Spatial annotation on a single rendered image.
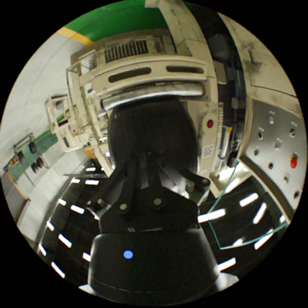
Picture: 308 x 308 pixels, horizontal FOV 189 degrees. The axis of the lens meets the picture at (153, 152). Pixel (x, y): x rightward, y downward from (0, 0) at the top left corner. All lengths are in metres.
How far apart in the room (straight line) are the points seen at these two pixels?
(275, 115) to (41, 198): 11.96
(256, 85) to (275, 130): 0.21
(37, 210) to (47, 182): 3.21
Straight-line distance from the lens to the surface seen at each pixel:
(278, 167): 0.59
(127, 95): 0.29
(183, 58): 0.33
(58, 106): 2.68
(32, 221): 11.88
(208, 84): 0.35
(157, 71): 0.29
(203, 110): 0.46
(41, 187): 11.34
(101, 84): 0.30
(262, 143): 0.59
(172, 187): 0.30
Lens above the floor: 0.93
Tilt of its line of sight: 31 degrees up
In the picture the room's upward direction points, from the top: 168 degrees clockwise
